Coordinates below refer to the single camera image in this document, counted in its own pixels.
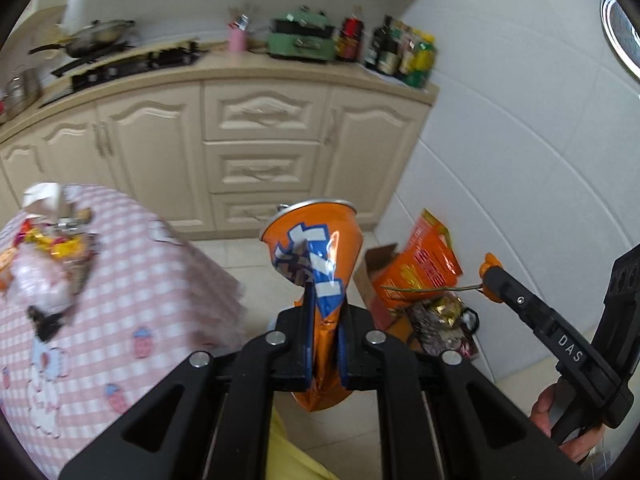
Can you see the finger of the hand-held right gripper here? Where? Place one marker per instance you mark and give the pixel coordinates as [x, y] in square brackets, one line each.
[530, 312]
[622, 290]

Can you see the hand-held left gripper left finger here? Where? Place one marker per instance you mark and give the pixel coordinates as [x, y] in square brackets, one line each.
[307, 340]

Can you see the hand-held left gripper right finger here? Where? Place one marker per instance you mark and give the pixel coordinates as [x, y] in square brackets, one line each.
[343, 360]

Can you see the orange blue snack bag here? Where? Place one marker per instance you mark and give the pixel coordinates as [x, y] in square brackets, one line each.
[320, 245]

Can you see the thin greenish stick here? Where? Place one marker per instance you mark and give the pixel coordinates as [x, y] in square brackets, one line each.
[430, 289]

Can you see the clear bag of snacks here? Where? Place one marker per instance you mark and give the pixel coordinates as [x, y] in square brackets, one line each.
[50, 270]

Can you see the person's right hand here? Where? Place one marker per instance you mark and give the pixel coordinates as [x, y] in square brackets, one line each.
[542, 410]

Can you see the gold foil packets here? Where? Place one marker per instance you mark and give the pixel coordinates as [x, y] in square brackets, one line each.
[445, 310]

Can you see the brown cardboard box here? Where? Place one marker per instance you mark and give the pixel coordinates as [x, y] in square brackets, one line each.
[372, 280]

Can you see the black patterned tote bag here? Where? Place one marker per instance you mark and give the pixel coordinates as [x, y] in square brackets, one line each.
[435, 337]

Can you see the person's yellow pants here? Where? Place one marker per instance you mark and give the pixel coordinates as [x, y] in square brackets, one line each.
[295, 450]

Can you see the large orange printed bag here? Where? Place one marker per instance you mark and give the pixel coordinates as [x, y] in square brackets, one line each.
[425, 255]

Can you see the cream cabinet drawer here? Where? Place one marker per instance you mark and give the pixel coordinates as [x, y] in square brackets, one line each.
[260, 167]
[265, 110]
[250, 210]

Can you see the pink checkered tablecloth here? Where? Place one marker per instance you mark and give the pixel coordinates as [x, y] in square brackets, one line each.
[150, 280]

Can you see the cream cabinet door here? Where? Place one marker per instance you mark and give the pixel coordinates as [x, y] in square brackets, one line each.
[75, 150]
[370, 150]
[150, 150]

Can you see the round metal rimmed fixture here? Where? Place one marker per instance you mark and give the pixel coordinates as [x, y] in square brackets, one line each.
[622, 30]

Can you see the cream kitchen cabinet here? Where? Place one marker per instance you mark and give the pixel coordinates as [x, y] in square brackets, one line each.
[280, 72]

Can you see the dark glass bottle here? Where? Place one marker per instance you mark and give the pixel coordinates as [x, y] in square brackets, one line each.
[395, 57]
[377, 47]

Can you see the white crumpled tissue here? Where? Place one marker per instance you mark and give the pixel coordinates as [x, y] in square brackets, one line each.
[47, 200]

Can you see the green electric cooker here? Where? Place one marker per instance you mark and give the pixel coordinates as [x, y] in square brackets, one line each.
[300, 40]

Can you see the red sauce bottle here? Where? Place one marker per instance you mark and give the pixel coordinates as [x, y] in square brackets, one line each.
[351, 37]

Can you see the pink utensil holder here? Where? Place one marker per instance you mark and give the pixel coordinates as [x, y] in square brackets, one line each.
[237, 40]

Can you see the black gas stove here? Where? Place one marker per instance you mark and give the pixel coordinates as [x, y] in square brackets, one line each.
[130, 67]

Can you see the steel wok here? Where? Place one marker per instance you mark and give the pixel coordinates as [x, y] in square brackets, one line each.
[95, 37]

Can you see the steel pot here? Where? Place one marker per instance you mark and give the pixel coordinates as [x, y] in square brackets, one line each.
[20, 90]

